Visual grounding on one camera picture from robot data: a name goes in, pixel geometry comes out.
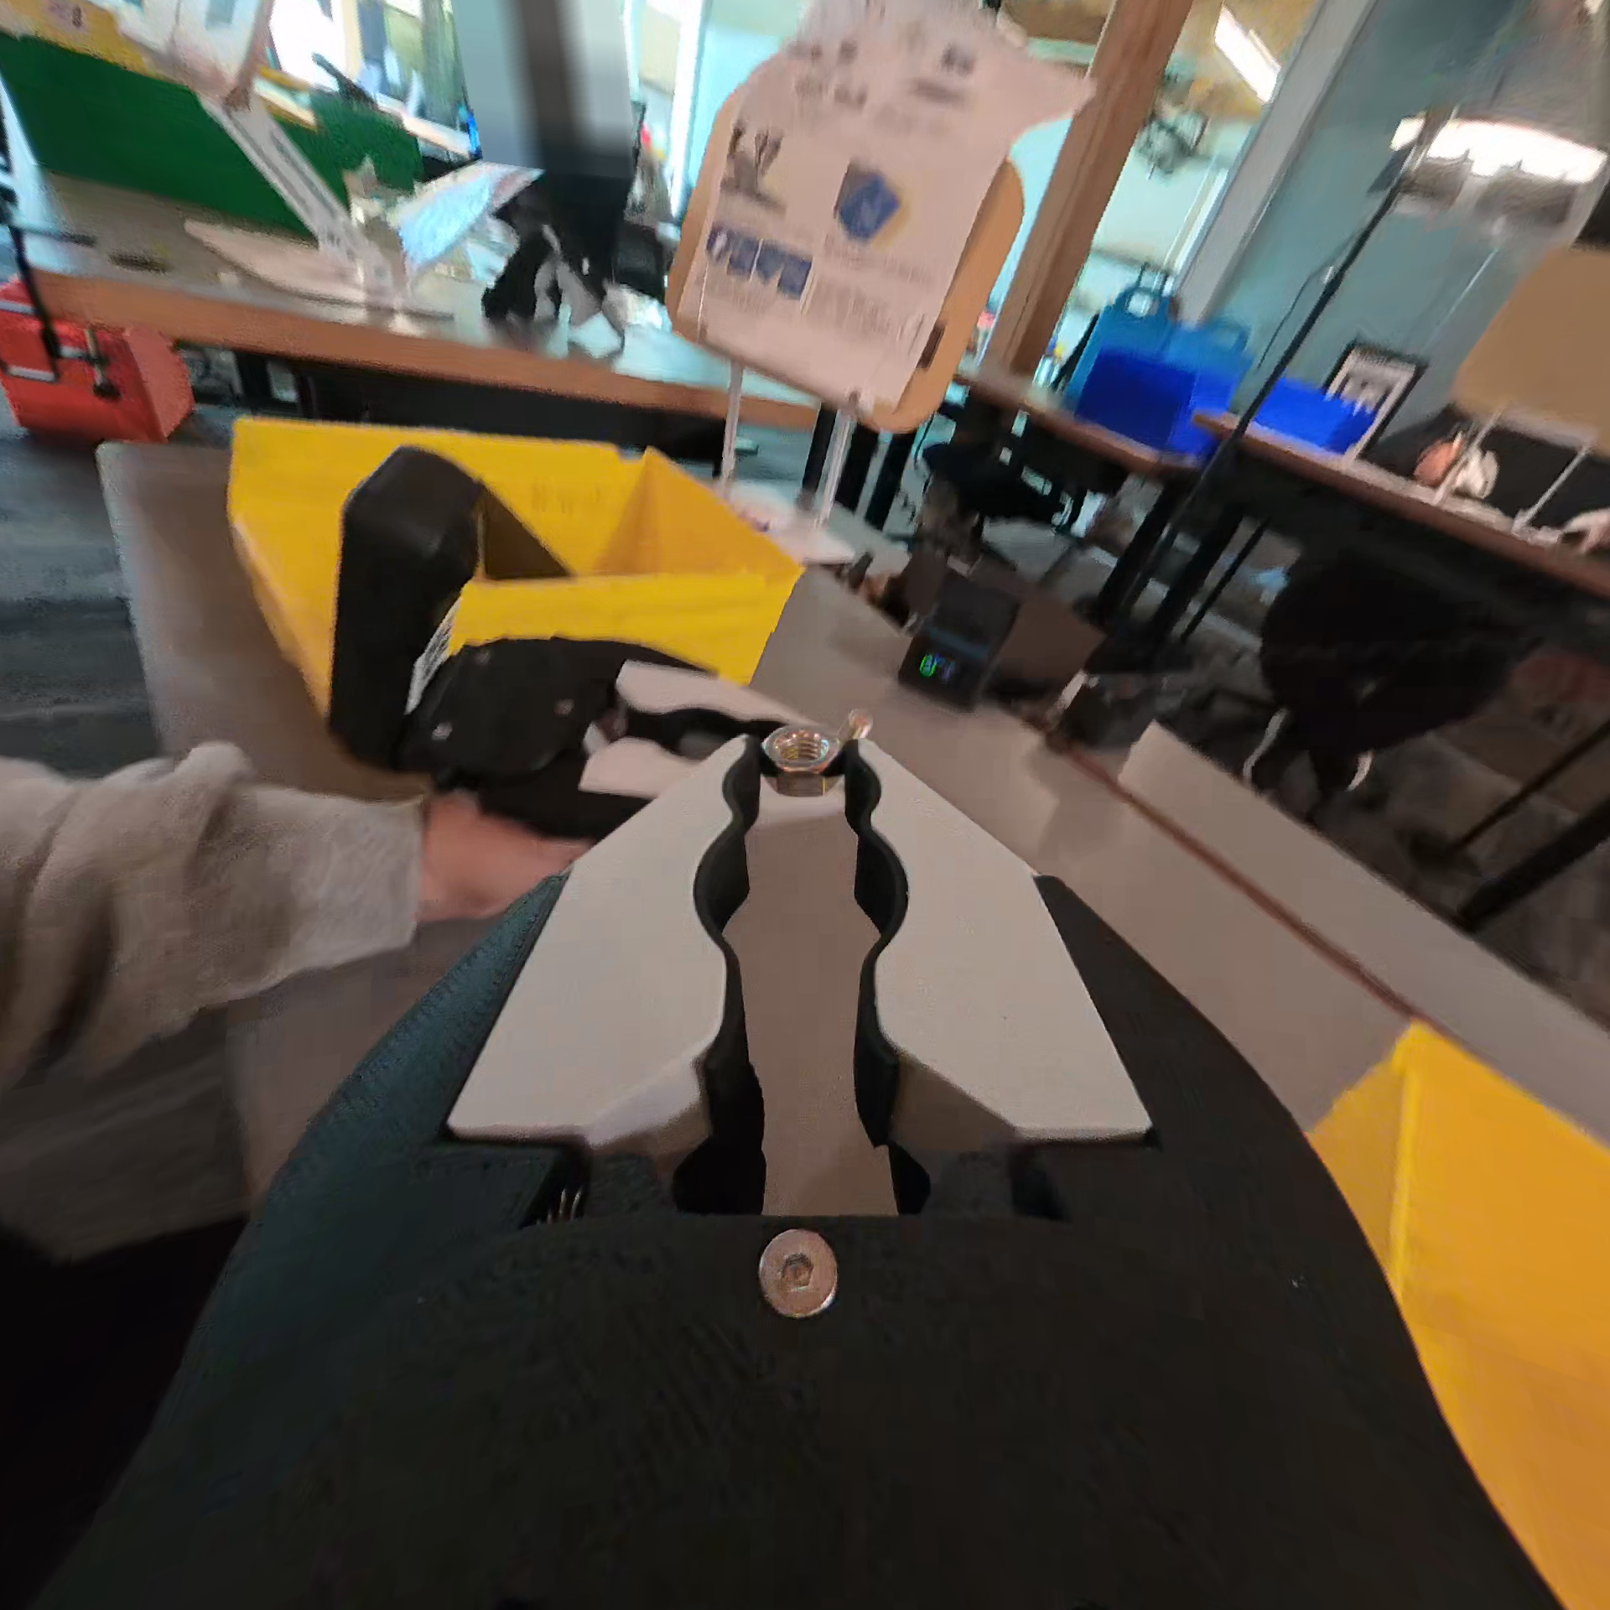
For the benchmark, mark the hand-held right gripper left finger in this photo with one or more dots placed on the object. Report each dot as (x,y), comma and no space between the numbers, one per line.
(605,994)

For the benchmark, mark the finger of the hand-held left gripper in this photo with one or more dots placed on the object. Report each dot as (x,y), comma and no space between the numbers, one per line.
(687,689)
(649,768)

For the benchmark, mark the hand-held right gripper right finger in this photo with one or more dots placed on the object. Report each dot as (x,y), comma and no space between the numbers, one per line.
(1007,1007)

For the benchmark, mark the yellow plastic bin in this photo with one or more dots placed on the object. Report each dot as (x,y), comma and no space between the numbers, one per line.
(1510,1258)
(705,605)

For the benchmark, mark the silver hex nut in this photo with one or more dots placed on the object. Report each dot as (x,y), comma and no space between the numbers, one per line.
(797,762)

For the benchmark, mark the person's left forearm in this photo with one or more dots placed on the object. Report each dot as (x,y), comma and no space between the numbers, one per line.
(189,906)

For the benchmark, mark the person's left hand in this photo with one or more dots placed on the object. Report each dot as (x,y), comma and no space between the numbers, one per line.
(486,875)

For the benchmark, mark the small metal fastener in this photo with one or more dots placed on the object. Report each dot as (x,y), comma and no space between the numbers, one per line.
(856,727)

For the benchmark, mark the long wooden top desk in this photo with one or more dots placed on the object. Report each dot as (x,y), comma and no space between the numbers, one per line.
(379,340)

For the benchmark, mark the black charging case with screen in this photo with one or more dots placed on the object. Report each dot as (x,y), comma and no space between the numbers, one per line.
(963,630)

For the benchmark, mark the white board stand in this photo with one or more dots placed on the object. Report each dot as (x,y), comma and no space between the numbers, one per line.
(316,214)

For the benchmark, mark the black office chair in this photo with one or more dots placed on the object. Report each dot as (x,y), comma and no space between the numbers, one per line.
(994,497)

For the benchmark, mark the red tool case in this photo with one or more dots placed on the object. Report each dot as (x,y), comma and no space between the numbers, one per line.
(89,379)

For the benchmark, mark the wooden instruction board stand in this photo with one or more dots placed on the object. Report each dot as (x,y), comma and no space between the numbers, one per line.
(969,290)

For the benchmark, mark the green plastic bin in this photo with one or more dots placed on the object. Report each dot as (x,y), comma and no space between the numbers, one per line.
(126,152)

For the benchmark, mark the blue plastic tote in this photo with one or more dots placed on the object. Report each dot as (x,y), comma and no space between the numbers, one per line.
(1145,390)

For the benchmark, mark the printed instruction sheet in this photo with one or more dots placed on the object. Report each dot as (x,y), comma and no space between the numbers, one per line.
(831,152)

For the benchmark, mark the black pole stand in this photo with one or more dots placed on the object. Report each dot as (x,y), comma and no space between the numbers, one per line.
(1259,432)

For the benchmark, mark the blue plastic bin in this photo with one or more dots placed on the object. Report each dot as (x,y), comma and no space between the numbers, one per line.
(1308,423)

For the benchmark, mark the framed picture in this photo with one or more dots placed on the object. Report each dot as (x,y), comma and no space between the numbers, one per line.
(1374,390)

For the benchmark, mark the wooden post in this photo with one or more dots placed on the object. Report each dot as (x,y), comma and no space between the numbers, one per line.
(1082,189)

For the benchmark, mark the black frame desk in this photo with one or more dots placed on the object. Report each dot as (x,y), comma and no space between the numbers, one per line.
(1446,503)

